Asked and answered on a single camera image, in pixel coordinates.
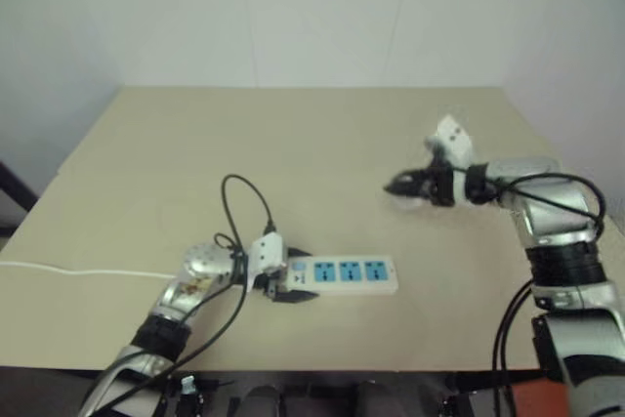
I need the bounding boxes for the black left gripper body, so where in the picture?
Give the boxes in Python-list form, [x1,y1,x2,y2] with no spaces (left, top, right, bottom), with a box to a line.
[253,264,290,299]

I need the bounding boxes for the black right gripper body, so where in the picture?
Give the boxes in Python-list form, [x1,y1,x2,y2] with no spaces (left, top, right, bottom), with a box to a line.
[423,155,456,207]

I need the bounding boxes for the white power strip blue sockets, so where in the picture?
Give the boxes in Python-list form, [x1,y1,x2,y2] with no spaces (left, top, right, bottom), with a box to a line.
[278,254,397,297]

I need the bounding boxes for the dark rounded shape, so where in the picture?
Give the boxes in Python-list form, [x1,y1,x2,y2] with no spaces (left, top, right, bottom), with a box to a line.
[242,385,285,417]

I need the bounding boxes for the orange red object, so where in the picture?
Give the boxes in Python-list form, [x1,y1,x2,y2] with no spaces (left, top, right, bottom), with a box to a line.
[510,378,570,417]

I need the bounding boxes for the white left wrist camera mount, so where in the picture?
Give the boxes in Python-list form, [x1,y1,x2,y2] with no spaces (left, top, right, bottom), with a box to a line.
[245,233,289,291]

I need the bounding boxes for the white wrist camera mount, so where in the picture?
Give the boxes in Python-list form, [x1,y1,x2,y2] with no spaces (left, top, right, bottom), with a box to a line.
[245,233,289,291]
[422,115,476,204]

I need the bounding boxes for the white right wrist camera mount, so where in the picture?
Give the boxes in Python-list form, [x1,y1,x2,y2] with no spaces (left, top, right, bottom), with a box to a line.
[422,115,476,204]

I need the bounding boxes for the black bracket under table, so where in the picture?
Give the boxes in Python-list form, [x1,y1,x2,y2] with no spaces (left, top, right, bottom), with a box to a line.
[163,373,230,417]
[437,371,494,417]

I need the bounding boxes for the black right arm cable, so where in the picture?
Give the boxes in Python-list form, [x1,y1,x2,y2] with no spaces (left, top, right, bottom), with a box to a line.
[456,167,609,417]

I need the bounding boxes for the white power strip cord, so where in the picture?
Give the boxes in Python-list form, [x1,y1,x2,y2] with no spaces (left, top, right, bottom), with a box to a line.
[0,259,180,280]

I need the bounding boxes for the dark furniture frame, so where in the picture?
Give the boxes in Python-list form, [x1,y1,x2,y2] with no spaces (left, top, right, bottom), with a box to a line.
[0,160,40,238]

